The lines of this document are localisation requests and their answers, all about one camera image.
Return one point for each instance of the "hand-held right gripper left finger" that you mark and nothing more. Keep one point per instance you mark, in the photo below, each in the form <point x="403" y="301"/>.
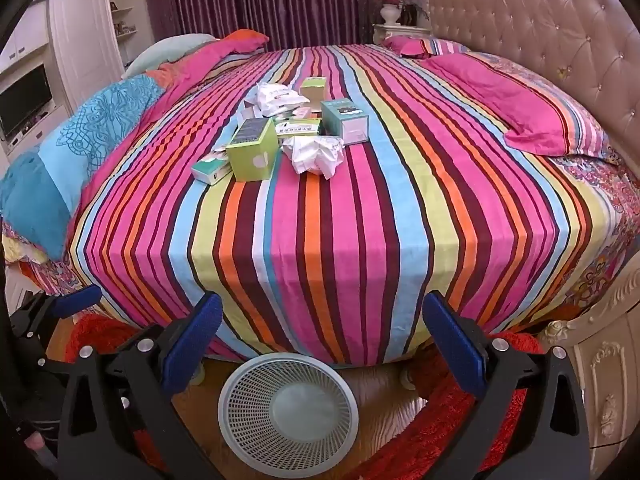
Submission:
<point x="195" y="345"/>

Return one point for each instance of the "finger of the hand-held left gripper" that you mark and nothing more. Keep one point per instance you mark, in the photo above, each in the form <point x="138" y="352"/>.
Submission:
<point x="75" y="300"/>

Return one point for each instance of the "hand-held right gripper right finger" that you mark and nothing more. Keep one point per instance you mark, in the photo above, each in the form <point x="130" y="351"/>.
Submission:
<point x="455" y="345"/>

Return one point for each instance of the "white mesh wastebasket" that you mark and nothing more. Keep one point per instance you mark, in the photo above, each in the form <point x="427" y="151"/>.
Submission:
<point x="287" y="410"/>

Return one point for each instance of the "small green white box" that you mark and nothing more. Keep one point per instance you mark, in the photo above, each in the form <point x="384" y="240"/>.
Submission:
<point x="212" y="171"/>

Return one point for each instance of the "large lime green box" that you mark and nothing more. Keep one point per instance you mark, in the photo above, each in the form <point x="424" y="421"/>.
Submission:
<point x="252" y="155"/>

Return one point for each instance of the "white paper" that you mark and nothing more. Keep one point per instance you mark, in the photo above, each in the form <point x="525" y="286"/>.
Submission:
<point x="315" y="155"/>

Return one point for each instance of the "green white medicine box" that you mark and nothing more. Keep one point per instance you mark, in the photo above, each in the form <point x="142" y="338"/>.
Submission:
<point x="298" y="127"/>

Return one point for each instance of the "teal box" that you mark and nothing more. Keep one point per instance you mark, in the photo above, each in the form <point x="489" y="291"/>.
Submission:
<point x="345" y="122"/>

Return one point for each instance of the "pink green tissue pack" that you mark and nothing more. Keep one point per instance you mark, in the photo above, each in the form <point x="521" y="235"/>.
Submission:
<point x="301" y="110"/>

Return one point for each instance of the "white plastic packet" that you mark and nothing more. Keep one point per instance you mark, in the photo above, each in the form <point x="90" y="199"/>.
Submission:
<point x="270" y="97"/>

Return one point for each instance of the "person's left hand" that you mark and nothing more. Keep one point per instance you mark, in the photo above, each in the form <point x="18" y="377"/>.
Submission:
<point x="35" y="444"/>

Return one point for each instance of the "yellow cloth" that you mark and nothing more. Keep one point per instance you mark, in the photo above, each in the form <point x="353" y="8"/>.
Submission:
<point x="20" y="250"/>

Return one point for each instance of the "red rug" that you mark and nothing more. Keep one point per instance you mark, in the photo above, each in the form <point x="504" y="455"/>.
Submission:
<point x="400" y="440"/>

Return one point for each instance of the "blue patterned quilt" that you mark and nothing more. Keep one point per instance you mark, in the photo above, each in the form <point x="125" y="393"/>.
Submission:
<point x="75" y="150"/>

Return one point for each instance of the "black television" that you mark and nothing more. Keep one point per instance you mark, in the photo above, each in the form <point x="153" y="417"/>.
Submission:
<point x="25" y="100"/>

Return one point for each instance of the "large pink striped pillow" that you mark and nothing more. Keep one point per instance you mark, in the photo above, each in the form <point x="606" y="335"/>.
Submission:
<point x="525" y="100"/>

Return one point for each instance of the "light green pillow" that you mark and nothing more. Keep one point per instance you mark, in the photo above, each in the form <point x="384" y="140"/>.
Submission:
<point x="165" y="52"/>

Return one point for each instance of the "pink orange quilt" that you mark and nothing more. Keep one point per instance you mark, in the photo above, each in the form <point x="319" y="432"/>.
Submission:
<point x="200" y="67"/>

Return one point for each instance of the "white wardrobe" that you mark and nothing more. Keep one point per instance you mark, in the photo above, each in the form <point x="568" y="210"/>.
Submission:
<point x="80" y="35"/>

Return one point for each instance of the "white television cabinet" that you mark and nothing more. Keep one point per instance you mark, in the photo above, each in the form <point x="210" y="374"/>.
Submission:
<point x="20" y="40"/>

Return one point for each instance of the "small pink striped pillow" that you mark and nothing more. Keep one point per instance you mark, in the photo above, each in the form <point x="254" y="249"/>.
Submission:
<point x="415" y="46"/>

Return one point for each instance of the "cream nightstand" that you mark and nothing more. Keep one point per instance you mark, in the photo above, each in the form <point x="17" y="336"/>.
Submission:
<point x="400" y="32"/>

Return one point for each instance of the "beige tufted headboard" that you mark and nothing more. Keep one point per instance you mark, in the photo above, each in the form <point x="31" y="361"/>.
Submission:
<point x="540" y="20"/>

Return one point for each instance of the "white vase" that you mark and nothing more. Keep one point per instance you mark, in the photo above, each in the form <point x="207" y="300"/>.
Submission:
<point x="391" y="14"/>

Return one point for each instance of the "purple curtain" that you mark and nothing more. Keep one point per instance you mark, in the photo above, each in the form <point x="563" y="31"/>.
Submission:
<point x="280" y="0"/>

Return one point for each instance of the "cream carved bed frame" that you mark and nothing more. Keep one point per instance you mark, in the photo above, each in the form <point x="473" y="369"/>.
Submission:
<point x="610" y="360"/>

